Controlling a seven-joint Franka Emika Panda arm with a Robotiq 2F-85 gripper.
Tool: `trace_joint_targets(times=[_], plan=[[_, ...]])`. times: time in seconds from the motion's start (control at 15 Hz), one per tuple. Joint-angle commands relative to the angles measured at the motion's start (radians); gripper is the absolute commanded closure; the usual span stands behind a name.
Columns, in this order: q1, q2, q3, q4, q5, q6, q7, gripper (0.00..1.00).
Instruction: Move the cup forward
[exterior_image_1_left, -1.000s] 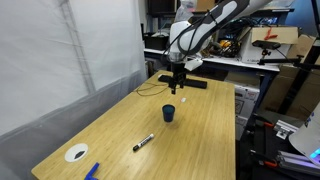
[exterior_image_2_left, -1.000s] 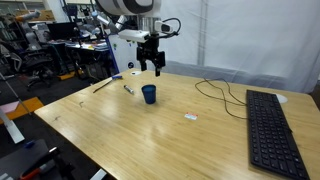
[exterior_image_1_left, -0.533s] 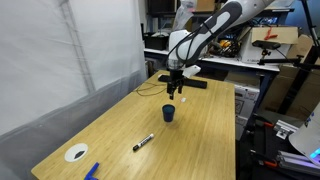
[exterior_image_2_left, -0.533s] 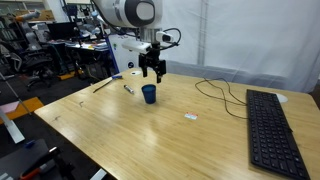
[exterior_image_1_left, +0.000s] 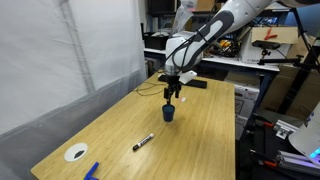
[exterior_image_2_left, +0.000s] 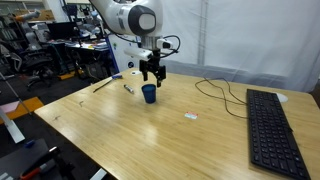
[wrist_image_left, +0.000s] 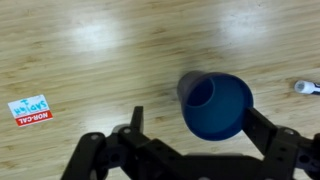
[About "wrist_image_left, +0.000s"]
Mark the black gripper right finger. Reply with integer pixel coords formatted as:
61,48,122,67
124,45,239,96
241,107,320,180

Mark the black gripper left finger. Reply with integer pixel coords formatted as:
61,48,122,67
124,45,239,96
60,105,158,180

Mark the dark blue plastic cup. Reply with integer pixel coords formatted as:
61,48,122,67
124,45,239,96
176,70,254,142

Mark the black white dry-erase marker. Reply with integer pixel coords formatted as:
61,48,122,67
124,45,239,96
294,79,320,96

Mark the red white sweetener packet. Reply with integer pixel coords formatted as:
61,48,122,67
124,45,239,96
7,94,54,128

